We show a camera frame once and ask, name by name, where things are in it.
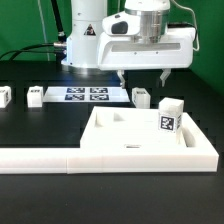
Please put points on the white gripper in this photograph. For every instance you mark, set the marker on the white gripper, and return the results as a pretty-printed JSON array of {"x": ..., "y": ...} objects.
[{"x": 134, "y": 42}]

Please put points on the white square table top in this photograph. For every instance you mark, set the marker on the white square table top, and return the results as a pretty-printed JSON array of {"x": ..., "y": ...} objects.
[{"x": 115, "y": 127}]

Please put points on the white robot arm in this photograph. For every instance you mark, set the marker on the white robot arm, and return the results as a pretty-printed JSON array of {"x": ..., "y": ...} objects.
[{"x": 87, "y": 17}]

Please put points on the white marker sheet with tags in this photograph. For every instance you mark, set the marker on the white marker sheet with tags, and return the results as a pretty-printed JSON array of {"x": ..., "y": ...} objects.
[{"x": 86, "y": 94}]

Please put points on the white L-shaped obstacle fence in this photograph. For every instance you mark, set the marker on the white L-shaped obstacle fence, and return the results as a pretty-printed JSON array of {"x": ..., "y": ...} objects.
[{"x": 197, "y": 156}]

